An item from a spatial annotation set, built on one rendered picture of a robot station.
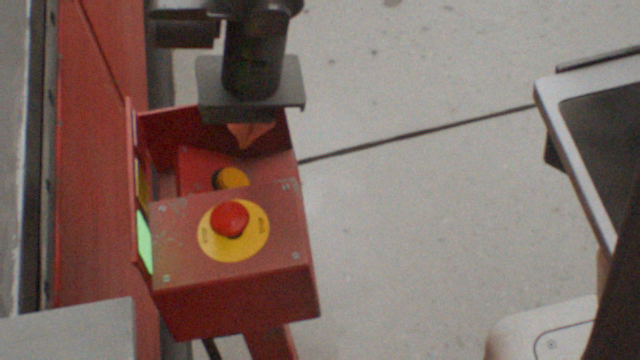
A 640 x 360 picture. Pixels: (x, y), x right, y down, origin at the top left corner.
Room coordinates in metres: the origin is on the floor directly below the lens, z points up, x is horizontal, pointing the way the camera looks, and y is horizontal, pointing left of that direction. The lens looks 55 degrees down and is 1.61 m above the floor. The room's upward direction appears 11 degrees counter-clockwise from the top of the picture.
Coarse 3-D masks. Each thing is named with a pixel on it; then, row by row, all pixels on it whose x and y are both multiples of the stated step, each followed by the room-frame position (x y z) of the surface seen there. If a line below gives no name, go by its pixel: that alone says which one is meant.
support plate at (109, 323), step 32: (0, 320) 0.35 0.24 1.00; (32, 320) 0.35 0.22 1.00; (64, 320) 0.34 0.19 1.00; (96, 320) 0.34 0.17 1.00; (128, 320) 0.33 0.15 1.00; (0, 352) 0.33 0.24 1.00; (32, 352) 0.32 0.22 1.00; (64, 352) 0.32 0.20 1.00; (96, 352) 0.31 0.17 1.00; (128, 352) 0.31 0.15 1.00
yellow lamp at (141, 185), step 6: (138, 168) 0.59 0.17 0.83; (138, 174) 0.59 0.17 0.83; (138, 180) 0.58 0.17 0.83; (144, 180) 0.60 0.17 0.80; (138, 186) 0.57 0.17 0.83; (144, 186) 0.59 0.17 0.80; (138, 192) 0.56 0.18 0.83; (144, 192) 0.58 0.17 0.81; (138, 198) 0.56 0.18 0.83; (144, 198) 0.57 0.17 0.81; (144, 204) 0.56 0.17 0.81; (144, 210) 0.56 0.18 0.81
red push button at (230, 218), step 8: (232, 200) 0.55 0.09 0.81; (216, 208) 0.54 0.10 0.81; (224, 208) 0.54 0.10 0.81; (232, 208) 0.54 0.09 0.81; (240, 208) 0.54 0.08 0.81; (216, 216) 0.53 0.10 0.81; (224, 216) 0.53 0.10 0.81; (232, 216) 0.53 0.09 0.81; (240, 216) 0.53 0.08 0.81; (248, 216) 0.53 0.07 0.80; (216, 224) 0.52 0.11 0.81; (224, 224) 0.52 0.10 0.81; (232, 224) 0.52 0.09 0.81; (240, 224) 0.52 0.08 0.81; (216, 232) 0.52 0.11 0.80; (224, 232) 0.51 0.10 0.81; (232, 232) 0.51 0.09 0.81; (240, 232) 0.51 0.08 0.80
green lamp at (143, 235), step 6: (138, 216) 0.53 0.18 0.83; (138, 222) 0.53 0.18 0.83; (138, 228) 0.52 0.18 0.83; (144, 228) 0.53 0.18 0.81; (138, 234) 0.51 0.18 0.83; (144, 234) 0.52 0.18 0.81; (138, 240) 0.51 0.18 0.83; (144, 240) 0.52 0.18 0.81; (144, 246) 0.51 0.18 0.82; (144, 252) 0.50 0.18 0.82; (150, 252) 0.52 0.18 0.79; (144, 258) 0.49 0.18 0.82; (150, 258) 0.51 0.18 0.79; (150, 264) 0.50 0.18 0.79; (150, 270) 0.49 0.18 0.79
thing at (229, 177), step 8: (224, 168) 0.64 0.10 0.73; (232, 168) 0.64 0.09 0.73; (224, 176) 0.63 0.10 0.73; (232, 176) 0.63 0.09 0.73; (240, 176) 0.64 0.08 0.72; (216, 184) 0.63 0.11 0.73; (224, 184) 0.62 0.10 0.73; (232, 184) 0.62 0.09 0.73; (240, 184) 0.62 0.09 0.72; (248, 184) 0.63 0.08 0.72
